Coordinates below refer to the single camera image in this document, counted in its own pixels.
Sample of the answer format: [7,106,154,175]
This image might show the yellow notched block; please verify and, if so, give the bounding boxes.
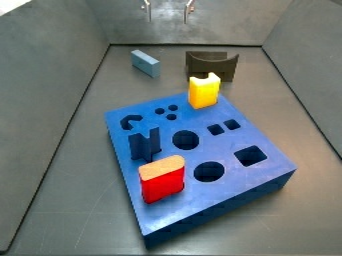
[189,72,221,109]

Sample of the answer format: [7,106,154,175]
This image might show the grey-blue rectangle block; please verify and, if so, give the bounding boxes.
[132,50,161,78]

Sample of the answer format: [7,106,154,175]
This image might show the black curved fixture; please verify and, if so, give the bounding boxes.
[186,51,240,82]

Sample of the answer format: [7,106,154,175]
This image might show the dark blue cross block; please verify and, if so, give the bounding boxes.
[129,128,162,162]

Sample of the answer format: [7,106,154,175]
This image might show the blue shape sorting board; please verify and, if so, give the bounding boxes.
[105,93,297,247]

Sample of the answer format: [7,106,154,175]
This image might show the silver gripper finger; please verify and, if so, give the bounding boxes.
[142,0,153,22]
[184,0,196,24]

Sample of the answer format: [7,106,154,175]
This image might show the red rounded block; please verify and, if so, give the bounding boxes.
[140,155,186,204]

